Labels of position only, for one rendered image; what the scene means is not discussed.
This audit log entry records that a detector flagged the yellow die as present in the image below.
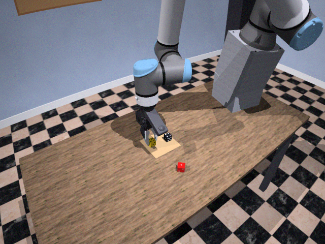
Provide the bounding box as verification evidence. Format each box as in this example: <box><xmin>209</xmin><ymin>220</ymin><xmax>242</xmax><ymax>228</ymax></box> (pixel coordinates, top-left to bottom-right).
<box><xmin>149</xmin><ymin>137</ymin><xmax>156</xmax><ymax>147</ymax></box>

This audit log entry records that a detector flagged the red die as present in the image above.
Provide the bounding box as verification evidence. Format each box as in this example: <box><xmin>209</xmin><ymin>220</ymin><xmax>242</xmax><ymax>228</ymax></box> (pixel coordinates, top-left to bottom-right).
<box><xmin>177</xmin><ymin>162</ymin><xmax>185</xmax><ymax>172</ymax></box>

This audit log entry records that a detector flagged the beige flat mat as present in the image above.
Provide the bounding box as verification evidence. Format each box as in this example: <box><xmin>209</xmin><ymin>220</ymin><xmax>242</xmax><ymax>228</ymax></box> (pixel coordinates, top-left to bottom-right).
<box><xmin>140</xmin><ymin>134</ymin><xmax>181</xmax><ymax>159</ymax></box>

